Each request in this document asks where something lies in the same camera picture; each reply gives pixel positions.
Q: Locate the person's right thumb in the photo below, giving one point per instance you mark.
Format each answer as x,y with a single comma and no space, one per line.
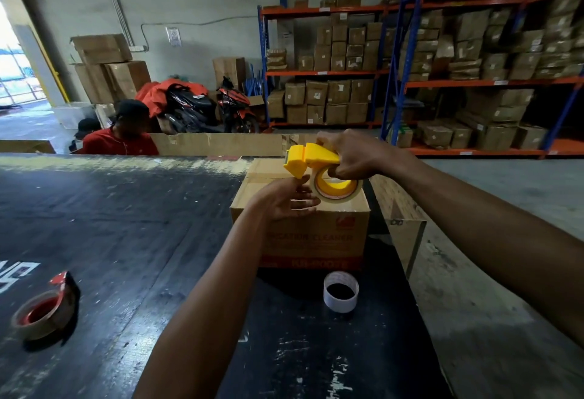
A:
328,139

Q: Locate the person's left forearm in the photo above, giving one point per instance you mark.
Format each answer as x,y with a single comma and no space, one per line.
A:
214,312

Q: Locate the white tape roll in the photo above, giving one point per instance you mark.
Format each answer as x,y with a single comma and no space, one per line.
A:
341,305

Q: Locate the wide blue orange shelving rack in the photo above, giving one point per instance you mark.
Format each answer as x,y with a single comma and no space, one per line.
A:
483,82

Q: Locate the yellow tape dispenser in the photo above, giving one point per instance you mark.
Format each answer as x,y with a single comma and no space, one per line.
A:
305,156

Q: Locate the printed brown cardboard box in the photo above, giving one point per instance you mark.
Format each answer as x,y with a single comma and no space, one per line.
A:
319,234

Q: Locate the tall brown cardboard box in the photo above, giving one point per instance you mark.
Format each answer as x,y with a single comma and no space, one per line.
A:
229,70

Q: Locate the blue metal beams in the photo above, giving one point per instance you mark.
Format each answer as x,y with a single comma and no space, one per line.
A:
253,81

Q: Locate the clear packing tape roll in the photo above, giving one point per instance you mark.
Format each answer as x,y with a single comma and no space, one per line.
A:
335,192

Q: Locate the pile of mixed cardboard cartons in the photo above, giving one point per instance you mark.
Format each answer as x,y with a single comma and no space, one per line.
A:
492,51

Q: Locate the person's left thumb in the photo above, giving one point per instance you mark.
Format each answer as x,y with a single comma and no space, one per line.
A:
303,204

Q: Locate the paper notice sheet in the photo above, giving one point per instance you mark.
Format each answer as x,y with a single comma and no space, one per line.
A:
174,36

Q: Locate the narrow blue orange shelving rack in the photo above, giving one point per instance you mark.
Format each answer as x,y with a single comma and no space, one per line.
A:
319,72

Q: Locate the red and black motorcycle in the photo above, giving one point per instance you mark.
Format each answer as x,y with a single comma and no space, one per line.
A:
205,109

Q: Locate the large brown cardboard box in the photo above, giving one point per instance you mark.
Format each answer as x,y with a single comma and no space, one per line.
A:
130,78
101,48
91,83

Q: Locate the red tape dispenser with roll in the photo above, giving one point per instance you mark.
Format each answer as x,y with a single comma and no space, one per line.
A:
45,312

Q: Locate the orange cover sheet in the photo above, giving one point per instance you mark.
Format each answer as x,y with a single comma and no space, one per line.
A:
153,93

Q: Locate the stack of small cardboard boxes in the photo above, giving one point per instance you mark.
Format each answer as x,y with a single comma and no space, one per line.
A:
335,90

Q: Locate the person's right forearm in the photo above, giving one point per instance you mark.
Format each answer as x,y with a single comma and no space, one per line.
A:
492,239

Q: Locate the person's left hand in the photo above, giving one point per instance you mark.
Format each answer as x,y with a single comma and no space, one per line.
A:
269,200

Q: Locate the long flat cardboard sheet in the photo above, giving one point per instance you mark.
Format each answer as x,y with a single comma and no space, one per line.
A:
228,144

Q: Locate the person's right hand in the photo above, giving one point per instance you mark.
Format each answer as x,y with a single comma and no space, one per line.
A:
362,154

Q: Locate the flat cardboard piece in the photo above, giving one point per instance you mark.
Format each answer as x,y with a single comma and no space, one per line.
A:
25,146

